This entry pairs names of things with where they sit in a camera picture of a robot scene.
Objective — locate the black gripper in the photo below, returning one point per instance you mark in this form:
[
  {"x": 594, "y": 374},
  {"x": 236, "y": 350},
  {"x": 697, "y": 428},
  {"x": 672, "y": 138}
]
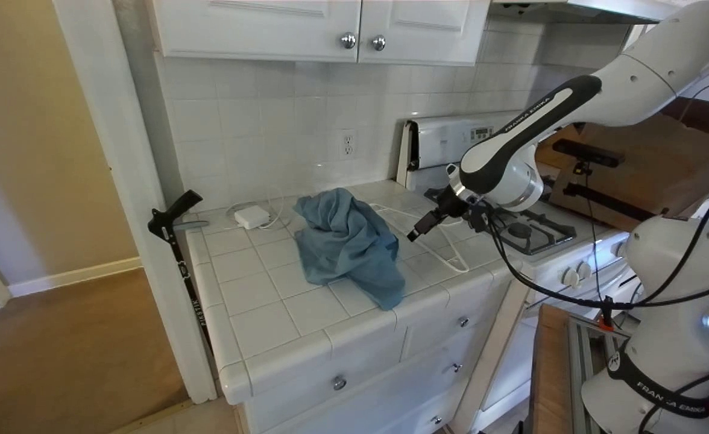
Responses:
[{"x": 448, "y": 206}]

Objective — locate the blue cloth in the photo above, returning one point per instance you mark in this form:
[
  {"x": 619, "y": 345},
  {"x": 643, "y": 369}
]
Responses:
[{"x": 346, "y": 241}]

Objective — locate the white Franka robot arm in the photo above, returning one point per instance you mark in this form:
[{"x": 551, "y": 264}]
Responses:
[{"x": 652, "y": 74}]

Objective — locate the white gas stove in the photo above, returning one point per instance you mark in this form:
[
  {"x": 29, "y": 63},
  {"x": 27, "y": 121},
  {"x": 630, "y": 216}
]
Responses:
[{"x": 441, "y": 141}]

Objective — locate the round metal drawer knob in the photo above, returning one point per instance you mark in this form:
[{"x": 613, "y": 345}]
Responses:
[
  {"x": 460, "y": 322},
  {"x": 338, "y": 381},
  {"x": 454, "y": 369},
  {"x": 436, "y": 421}
]

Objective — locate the black stove burner grate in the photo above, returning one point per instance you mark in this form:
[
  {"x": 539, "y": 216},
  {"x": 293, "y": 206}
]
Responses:
[{"x": 547, "y": 231}]

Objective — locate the grey stove knob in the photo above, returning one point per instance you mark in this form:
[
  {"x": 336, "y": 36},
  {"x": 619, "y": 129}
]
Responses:
[
  {"x": 567, "y": 276},
  {"x": 618, "y": 246}
]

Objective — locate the white drawer base cabinet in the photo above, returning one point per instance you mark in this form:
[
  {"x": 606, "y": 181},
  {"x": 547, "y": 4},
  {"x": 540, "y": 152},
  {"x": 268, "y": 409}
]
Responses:
[{"x": 369, "y": 376}]

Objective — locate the small white box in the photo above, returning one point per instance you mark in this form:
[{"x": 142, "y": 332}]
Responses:
[{"x": 252, "y": 216}]

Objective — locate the black bar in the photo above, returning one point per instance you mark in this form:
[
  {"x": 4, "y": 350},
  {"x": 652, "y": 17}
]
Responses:
[{"x": 608, "y": 202}]

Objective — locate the round metal cabinet knob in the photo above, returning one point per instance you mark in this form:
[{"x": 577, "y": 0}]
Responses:
[
  {"x": 378, "y": 43},
  {"x": 347, "y": 40}
]

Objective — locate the black clamp stand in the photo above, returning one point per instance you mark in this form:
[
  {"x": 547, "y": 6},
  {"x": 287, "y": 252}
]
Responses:
[{"x": 172, "y": 219}]

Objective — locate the range hood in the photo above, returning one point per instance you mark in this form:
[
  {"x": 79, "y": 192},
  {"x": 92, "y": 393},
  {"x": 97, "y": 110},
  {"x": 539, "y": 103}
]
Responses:
[{"x": 578, "y": 8}]

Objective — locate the white baseboard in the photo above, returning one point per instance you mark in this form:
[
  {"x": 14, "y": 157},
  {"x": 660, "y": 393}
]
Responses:
[{"x": 72, "y": 276}]

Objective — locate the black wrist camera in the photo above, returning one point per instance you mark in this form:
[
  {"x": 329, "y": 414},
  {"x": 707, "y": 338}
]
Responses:
[{"x": 482, "y": 219}]

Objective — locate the white wall outlet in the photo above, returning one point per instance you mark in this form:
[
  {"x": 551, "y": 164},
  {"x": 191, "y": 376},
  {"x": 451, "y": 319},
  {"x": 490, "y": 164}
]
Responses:
[{"x": 347, "y": 146}]

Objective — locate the black stereo camera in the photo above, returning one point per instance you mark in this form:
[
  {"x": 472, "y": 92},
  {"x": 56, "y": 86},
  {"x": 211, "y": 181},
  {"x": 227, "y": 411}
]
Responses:
[{"x": 583, "y": 152}]

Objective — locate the white upper wall cabinet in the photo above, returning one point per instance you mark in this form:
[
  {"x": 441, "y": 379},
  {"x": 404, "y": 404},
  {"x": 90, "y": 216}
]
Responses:
[{"x": 248, "y": 26}]

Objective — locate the white door frame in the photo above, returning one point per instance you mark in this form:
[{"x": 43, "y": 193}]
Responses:
[{"x": 129, "y": 161}]

